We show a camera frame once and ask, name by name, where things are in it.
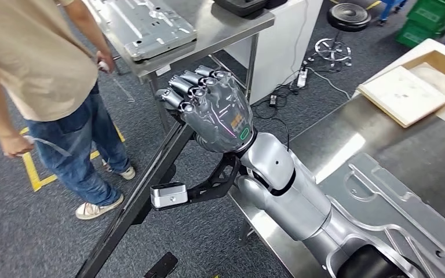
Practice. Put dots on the white foam insert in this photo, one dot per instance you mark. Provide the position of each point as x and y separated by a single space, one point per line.
437 82

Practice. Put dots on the person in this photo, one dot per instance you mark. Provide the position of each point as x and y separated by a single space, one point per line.
34 57

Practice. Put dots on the black plastic part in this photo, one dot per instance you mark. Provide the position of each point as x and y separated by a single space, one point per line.
138 207

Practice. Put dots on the green plastic crate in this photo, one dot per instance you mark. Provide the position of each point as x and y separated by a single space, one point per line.
437 13
414 34

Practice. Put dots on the black robot foot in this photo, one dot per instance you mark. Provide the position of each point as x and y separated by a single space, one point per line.
161 265

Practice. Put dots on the white foam slab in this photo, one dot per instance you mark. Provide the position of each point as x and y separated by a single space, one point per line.
403 96

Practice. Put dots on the white power strip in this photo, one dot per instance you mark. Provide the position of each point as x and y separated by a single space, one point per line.
302 78

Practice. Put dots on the person's hand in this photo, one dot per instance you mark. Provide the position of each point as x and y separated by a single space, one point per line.
106 61
15 145

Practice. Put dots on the stainless steel table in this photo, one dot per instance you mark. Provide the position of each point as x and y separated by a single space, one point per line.
222 27

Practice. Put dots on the black round stool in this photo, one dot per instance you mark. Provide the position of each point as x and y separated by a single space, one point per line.
349 17

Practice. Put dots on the black power adapter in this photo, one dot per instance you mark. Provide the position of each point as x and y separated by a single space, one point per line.
273 100

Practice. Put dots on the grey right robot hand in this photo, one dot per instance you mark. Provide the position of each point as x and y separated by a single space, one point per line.
218 115

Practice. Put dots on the stainless steel workbench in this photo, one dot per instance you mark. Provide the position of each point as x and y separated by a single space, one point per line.
399 134

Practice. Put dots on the stamped aluminium panel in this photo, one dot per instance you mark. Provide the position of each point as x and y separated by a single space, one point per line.
380 199
142 23

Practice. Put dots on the black camera bracket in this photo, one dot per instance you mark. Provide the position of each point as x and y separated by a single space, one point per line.
215 188

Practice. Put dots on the white cabinet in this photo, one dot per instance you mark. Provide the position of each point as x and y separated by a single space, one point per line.
284 46

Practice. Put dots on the blue metal cart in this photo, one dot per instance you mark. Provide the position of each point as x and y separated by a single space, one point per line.
389 5

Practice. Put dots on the black plastic case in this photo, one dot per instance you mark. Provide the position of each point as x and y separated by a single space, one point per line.
241 5

